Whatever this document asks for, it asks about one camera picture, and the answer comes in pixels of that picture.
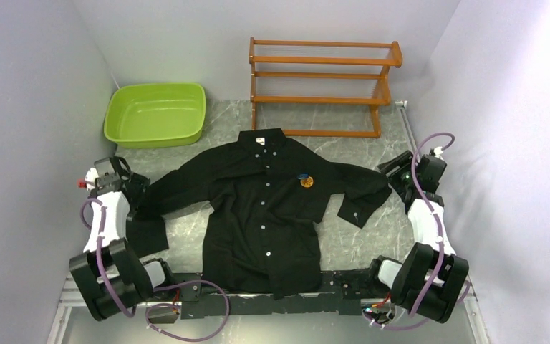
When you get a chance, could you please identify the black button shirt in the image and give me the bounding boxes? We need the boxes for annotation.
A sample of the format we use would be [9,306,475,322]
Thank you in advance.
[139,128,391,299]

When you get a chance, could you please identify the orange wooden shoe rack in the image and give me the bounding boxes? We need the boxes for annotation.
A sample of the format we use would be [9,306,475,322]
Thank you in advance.
[249,37,403,138]

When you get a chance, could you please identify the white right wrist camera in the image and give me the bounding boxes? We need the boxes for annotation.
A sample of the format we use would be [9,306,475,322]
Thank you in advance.
[430,146,445,160]

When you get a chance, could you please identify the green plastic basin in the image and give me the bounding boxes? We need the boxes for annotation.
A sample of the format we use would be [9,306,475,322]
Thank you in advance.
[103,82,206,148]

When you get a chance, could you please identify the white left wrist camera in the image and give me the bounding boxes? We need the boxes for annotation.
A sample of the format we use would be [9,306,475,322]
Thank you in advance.
[77,156,131,194]

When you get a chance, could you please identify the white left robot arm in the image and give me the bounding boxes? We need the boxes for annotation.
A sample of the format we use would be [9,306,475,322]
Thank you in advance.
[69,156,177,321]

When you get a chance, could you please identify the aluminium table edge rail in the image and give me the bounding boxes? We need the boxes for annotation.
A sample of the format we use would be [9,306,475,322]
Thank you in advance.
[395,100,491,344]

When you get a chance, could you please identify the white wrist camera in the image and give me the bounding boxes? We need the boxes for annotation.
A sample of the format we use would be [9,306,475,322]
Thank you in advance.
[430,146,445,160]
[77,156,131,194]

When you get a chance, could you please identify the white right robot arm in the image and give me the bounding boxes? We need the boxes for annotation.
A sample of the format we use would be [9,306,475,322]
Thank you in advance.
[365,150,469,323]

